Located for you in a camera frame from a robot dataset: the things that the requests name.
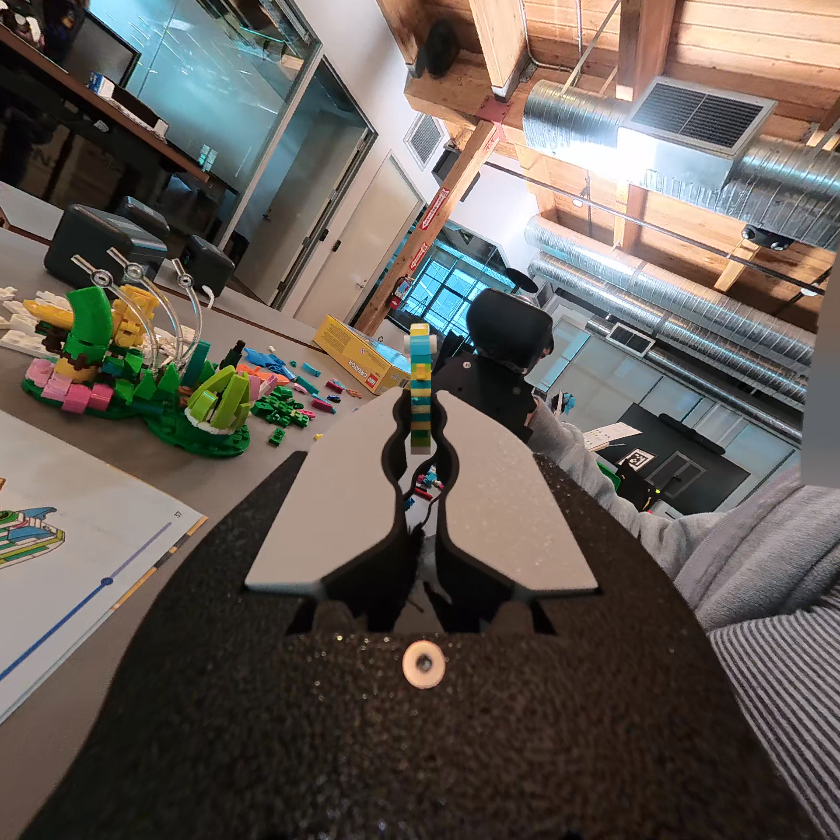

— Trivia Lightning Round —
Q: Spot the black ceiling speaker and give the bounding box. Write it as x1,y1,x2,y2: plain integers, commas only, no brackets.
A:
427,18,460,76

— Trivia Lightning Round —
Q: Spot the yellow brick set box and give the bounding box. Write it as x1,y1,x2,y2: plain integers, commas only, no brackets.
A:
313,315,414,396

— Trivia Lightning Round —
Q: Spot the grey desk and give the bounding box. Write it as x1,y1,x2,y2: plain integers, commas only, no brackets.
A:
0,226,421,840

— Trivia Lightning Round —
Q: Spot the black monitor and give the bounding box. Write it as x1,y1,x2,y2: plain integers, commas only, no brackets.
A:
62,10,142,89

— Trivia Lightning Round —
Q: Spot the person's right forearm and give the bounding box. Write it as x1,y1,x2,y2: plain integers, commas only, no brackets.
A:
528,400,840,631

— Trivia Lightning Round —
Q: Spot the green brick plant model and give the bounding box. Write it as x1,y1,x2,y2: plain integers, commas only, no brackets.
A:
23,255,253,458

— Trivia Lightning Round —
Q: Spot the striped shirt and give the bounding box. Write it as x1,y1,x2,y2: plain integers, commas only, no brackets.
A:
705,600,840,840

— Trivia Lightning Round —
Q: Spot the striped brick fish model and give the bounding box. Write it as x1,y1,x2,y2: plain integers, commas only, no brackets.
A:
406,322,439,455

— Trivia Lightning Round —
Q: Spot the pile of white bricks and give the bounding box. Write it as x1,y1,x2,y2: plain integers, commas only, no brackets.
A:
0,285,73,361

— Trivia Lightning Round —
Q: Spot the wooden post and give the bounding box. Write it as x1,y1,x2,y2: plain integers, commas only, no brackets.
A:
354,121,500,336

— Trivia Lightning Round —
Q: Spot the black wall screen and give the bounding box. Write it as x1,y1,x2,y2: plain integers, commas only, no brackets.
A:
594,403,752,519

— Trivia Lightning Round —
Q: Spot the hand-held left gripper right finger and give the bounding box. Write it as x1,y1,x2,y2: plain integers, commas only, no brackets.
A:
435,390,600,626

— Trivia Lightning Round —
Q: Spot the black power station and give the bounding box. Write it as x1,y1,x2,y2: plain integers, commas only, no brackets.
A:
45,205,168,290
180,235,236,298
118,196,172,240

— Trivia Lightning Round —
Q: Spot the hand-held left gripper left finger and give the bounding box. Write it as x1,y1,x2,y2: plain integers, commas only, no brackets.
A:
244,387,424,627

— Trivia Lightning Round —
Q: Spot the pile of coloured bricks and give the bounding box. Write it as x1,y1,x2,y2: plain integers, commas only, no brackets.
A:
230,340,368,448

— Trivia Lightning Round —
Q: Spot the wooden table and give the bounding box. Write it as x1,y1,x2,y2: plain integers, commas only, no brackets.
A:
0,26,211,185

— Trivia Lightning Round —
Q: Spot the white wall vent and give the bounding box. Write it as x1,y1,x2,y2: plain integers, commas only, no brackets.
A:
403,112,448,170

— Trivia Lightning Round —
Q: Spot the silver air duct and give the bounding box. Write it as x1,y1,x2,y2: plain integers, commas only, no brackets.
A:
523,79,840,250

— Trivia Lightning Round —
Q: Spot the white door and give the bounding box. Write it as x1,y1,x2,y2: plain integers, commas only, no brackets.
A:
292,154,424,329

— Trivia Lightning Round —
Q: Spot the duct vent grille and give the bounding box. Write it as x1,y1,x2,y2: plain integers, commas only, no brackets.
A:
620,77,778,157

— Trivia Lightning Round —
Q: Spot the instruction booklet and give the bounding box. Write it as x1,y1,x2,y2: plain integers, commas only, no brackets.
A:
0,410,209,725

